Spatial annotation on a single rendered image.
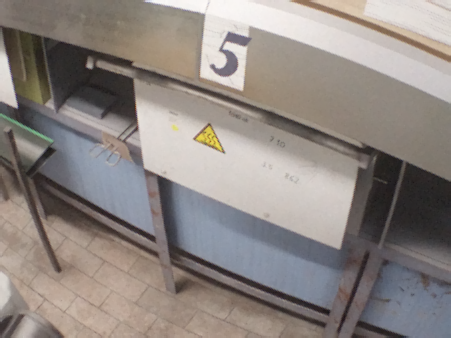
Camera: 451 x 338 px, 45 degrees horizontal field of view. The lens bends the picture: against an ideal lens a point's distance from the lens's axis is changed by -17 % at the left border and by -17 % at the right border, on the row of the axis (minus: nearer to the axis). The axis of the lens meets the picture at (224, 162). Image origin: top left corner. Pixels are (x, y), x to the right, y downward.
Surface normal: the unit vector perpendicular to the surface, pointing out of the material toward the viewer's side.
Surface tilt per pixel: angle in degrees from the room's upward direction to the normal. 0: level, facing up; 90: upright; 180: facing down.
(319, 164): 90
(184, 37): 80
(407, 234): 0
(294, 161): 90
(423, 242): 0
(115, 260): 0
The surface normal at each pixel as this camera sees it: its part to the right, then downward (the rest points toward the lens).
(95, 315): -0.01, -0.70
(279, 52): -0.49, 0.49
